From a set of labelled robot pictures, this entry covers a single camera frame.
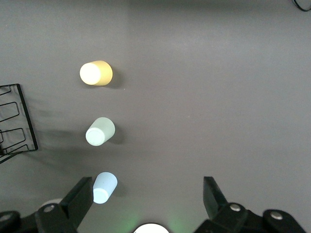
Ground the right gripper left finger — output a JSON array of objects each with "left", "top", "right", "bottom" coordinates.
[{"left": 35, "top": 176, "right": 93, "bottom": 233}]

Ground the pale green plastic cup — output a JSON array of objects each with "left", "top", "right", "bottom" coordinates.
[{"left": 85, "top": 117, "right": 116, "bottom": 147}]

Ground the black wire cup holder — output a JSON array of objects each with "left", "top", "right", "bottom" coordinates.
[{"left": 0, "top": 83, "right": 39, "bottom": 165}]

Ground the yellow plastic cup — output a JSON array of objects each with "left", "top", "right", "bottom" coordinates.
[{"left": 79, "top": 60, "right": 113, "bottom": 86}]

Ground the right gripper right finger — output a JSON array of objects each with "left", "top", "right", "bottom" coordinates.
[{"left": 194, "top": 176, "right": 248, "bottom": 233}]

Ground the light blue plastic cup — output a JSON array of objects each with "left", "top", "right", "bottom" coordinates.
[{"left": 93, "top": 171, "right": 118, "bottom": 204}]

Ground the loose black table cable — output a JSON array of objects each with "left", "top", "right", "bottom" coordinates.
[{"left": 293, "top": 0, "right": 311, "bottom": 12}]

